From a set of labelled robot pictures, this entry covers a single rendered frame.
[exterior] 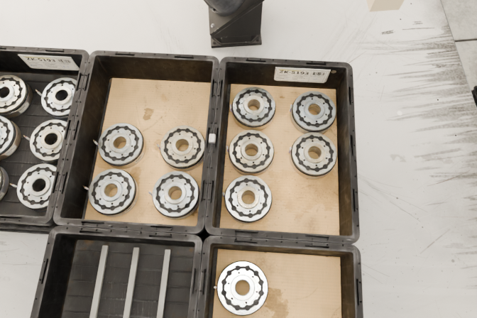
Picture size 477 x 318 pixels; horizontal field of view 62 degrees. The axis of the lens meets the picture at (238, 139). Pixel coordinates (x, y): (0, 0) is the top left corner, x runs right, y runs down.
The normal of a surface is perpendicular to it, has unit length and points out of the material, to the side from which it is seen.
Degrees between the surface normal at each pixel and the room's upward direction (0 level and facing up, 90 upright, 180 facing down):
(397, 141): 0
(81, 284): 0
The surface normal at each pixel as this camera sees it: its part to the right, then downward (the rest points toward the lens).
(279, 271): -0.01, -0.35
